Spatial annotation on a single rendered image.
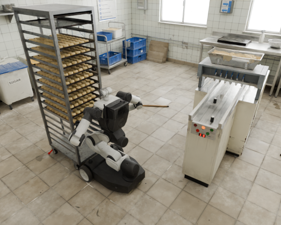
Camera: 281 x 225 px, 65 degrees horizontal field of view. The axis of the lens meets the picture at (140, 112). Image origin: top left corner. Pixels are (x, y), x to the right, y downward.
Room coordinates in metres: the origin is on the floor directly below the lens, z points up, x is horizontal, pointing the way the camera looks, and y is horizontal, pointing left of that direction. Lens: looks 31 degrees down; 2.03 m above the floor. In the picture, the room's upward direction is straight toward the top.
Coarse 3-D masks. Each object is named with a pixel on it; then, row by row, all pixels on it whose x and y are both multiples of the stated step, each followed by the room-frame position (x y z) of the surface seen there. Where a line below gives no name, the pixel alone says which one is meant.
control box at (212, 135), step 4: (192, 124) 1.82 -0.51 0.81; (200, 124) 1.78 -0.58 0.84; (204, 124) 1.78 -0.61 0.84; (192, 128) 1.82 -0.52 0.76; (196, 128) 1.80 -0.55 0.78; (200, 128) 1.78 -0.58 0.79; (208, 128) 1.74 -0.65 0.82; (212, 128) 1.72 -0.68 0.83; (216, 128) 1.71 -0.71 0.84; (192, 132) 1.82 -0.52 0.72; (196, 132) 1.79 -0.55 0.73; (200, 132) 1.77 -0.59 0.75; (204, 132) 1.75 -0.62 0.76; (208, 132) 1.73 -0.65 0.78; (212, 132) 1.71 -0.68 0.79; (208, 136) 1.73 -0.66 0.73; (212, 136) 1.71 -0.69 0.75
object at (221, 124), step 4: (240, 88) 2.46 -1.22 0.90; (240, 92) 2.35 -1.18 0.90; (236, 96) 2.24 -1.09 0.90; (236, 100) 2.21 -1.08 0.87; (232, 104) 2.05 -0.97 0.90; (228, 108) 1.97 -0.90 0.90; (232, 108) 2.06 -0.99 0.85; (228, 112) 1.89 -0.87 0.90; (224, 116) 1.82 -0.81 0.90; (224, 120) 1.75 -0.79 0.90; (220, 124) 1.68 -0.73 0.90; (220, 128) 1.68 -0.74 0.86
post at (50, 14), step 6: (48, 12) 1.98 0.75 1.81; (54, 30) 1.99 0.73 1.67; (54, 36) 1.98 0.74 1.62; (54, 42) 1.98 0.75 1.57; (54, 48) 1.99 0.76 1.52; (60, 60) 1.99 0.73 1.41; (60, 66) 1.98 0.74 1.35; (60, 72) 1.98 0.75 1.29; (66, 90) 2.00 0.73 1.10; (66, 96) 1.98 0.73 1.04; (66, 102) 1.98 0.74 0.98; (66, 108) 1.99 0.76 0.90; (72, 120) 2.00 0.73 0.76; (72, 126) 1.98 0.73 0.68; (72, 132) 1.98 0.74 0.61; (78, 150) 2.00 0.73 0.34; (78, 156) 1.98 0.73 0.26; (78, 162) 1.98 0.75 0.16
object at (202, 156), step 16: (208, 112) 1.99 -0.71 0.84; (224, 112) 1.99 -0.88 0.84; (224, 128) 1.78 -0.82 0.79; (192, 144) 1.84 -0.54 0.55; (208, 144) 1.75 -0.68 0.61; (224, 144) 2.01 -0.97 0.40; (192, 160) 1.82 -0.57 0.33; (208, 160) 1.73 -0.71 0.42; (192, 176) 1.81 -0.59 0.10; (208, 176) 1.72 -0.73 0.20
